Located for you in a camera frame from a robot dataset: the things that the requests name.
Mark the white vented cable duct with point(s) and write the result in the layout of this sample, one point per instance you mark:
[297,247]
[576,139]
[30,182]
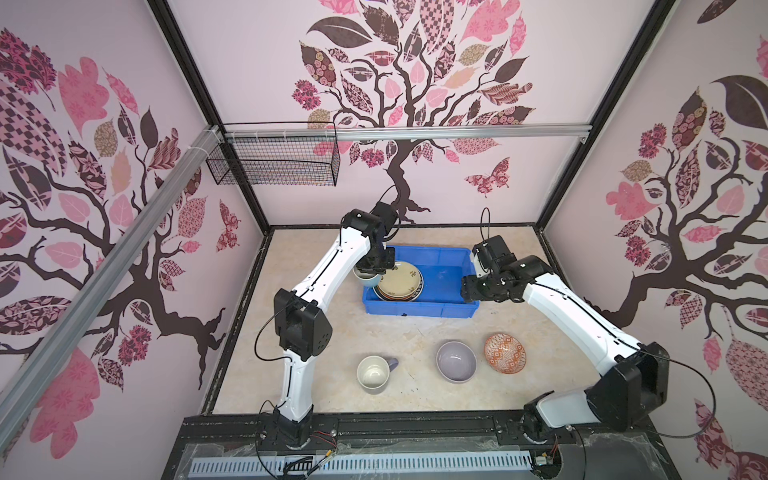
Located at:
[359,466]

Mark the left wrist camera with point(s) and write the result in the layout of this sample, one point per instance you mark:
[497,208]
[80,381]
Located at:
[389,217]

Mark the black wire basket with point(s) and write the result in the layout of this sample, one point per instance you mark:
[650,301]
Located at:
[288,153]

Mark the aluminium rail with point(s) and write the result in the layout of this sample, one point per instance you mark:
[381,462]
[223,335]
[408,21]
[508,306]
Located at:
[28,384]
[408,132]

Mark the blue plastic bin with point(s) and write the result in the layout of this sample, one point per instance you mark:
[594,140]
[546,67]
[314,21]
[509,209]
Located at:
[443,270]

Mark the aluminium rail left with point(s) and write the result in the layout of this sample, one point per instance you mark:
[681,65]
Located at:
[28,384]

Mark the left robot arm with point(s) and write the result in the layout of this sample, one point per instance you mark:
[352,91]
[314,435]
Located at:
[301,322]

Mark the light blue mug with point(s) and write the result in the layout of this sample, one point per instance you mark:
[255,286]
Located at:
[367,279]

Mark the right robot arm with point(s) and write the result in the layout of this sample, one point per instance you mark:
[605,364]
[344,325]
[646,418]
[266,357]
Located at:
[633,377]

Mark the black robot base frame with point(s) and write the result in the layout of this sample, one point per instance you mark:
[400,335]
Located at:
[573,452]

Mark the red patterned bowl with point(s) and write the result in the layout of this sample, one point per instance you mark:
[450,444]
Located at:
[505,353]

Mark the purple mug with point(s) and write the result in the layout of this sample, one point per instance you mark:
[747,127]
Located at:
[373,373]

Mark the aluminium rail back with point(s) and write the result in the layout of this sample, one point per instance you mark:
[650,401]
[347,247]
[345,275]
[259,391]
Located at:
[408,132]

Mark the cream yellow plate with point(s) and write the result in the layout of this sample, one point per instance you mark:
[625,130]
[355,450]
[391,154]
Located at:
[404,282]

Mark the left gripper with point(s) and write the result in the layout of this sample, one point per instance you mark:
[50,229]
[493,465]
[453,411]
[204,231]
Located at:
[386,264]

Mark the lavender bowl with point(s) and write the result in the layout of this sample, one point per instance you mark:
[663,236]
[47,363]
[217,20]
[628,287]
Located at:
[456,362]

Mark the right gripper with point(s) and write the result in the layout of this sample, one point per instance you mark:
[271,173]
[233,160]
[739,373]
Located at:
[468,290]

